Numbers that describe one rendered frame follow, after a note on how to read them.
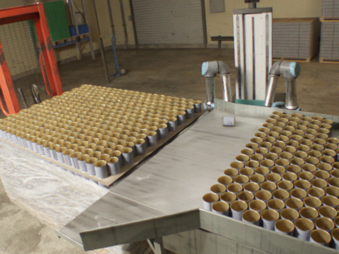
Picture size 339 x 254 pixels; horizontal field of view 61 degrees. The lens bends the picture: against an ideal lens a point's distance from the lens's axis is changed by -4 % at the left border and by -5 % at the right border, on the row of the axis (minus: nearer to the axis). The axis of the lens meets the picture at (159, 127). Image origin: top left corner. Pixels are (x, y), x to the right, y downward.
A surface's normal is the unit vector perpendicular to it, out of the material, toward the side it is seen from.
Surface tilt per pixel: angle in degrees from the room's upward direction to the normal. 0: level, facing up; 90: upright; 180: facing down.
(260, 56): 90
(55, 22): 90
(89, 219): 0
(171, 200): 0
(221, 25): 90
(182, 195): 0
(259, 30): 90
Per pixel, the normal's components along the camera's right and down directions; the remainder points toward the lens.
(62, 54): 0.81, 0.14
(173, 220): 0.17, 0.38
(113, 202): -0.12, -0.91
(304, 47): -0.55, 0.37
